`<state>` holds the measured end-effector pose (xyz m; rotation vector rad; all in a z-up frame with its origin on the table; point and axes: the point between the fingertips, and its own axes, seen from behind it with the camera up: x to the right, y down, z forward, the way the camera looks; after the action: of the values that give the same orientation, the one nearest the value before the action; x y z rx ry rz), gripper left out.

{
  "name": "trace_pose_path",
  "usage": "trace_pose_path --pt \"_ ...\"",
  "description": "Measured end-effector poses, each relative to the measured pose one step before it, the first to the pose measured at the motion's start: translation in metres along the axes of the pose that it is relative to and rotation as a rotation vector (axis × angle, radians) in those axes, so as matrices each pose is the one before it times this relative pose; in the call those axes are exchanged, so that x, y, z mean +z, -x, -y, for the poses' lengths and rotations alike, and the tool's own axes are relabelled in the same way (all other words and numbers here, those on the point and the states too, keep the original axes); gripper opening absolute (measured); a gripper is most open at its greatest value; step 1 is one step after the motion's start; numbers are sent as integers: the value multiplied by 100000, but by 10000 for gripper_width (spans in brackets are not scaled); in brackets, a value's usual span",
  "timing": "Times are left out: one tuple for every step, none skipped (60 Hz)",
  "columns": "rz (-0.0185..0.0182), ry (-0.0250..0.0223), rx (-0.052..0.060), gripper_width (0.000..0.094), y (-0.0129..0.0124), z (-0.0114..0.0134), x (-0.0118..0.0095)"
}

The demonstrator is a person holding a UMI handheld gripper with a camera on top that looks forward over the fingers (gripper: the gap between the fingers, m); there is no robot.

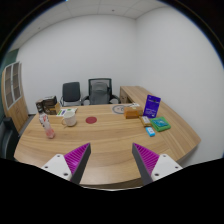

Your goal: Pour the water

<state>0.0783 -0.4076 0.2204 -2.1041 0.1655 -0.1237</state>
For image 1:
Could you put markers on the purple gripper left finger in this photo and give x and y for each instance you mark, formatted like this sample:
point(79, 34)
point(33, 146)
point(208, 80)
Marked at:
point(70, 166)

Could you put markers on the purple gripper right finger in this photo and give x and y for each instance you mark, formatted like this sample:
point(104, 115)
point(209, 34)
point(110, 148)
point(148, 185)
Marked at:
point(152, 166)

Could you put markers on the clear pink water bottle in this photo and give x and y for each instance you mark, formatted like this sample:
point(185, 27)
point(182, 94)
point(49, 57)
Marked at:
point(43, 118)

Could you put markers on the small blue white box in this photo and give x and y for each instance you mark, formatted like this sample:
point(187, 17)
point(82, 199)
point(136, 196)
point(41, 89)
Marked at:
point(150, 131)

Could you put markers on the green flat box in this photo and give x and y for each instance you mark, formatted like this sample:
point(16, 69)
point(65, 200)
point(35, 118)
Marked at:
point(160, 124)

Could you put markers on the brown yellow small packet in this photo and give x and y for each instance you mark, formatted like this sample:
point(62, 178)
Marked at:
point(145, 121)

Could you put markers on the white ceramic mug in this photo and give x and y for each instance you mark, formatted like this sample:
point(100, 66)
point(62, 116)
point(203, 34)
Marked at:
point(69, 119)

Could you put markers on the round red coaster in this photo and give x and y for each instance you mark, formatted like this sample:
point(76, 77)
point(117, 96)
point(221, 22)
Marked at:
point(91, 120)

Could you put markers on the white green paper leaflet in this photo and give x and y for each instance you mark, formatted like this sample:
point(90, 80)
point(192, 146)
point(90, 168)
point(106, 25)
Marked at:
point(62, 112)

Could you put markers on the orange wooden box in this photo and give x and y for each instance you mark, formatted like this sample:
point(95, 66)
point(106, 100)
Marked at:
point(132, 112)

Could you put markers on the brown cardboard box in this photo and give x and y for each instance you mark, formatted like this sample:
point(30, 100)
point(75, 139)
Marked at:
point(52, 110)

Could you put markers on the purple standing sign card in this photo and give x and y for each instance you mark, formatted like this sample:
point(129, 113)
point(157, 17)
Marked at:
point(151, 106)

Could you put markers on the dark printed box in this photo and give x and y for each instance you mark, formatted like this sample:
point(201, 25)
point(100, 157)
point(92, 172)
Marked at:
point(47, 101)

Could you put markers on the round grey patterned coaster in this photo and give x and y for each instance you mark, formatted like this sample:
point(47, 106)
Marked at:
point(118, 109)

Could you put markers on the black chair at left edge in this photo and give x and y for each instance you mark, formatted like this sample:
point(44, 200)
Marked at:
point(9, 138)

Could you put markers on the black office chair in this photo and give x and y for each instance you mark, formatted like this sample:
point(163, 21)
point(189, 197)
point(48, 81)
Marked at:
point(71, 93)

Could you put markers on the grey mesh office chair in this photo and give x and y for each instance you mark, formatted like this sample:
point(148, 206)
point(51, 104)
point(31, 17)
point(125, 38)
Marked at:
point(100, 92)

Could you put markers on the wooden cabinet with glass doors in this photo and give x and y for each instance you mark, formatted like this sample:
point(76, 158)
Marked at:
point(14, 104)

